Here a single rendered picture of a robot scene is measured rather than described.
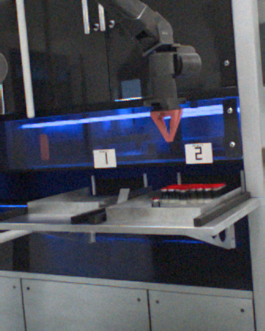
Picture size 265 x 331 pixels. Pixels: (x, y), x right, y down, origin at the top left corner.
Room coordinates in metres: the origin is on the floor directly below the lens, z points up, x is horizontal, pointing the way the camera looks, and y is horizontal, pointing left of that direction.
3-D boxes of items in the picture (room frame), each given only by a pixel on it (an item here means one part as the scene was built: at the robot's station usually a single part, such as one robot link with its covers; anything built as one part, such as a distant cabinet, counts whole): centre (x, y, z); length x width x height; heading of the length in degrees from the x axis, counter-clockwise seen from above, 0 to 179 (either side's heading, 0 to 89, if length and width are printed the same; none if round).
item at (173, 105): (1.18, -0.08, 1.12); 0.07 x 0.07 x 0.09; 60
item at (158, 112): (1.20, -0.10, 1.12); 0.07 x 0.07 x 0.09; 60
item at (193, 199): (1.46, -0.16, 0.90); 0.18 x 0.02 x 0.05; 62
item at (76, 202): (1.63, 0.14, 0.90); 0.34 x 0.26 x 0.04; 151
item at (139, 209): (1.38, -0.12, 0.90); 0.34 x 0.26 x 0.04; 151
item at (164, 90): (1.19, -0.09, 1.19); 0.10 x 0.07 x 0.07; 150
